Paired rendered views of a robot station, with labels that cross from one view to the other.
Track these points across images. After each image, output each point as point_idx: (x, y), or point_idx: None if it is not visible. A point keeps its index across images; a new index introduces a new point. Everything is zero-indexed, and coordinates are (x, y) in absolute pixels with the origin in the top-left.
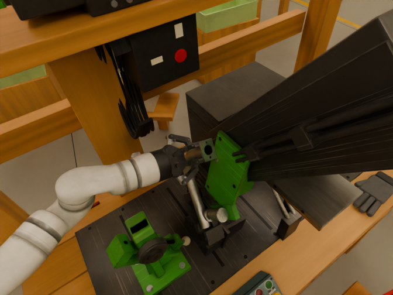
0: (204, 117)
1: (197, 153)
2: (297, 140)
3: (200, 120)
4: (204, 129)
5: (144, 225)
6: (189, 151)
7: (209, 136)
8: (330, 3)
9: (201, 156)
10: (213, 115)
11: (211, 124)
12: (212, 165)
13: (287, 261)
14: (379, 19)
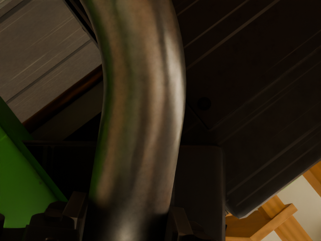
0: (304, 97)
1: (123, 228)
2: None
3: (306, 40)
4: (250, 39)
5: None
6: (163, 112)
7: (206, 42)
8: (307, 170)
9: (88, 223)
10: (283, 188)
11: (249, 137)
12: (16, 188)
13: None
14: None
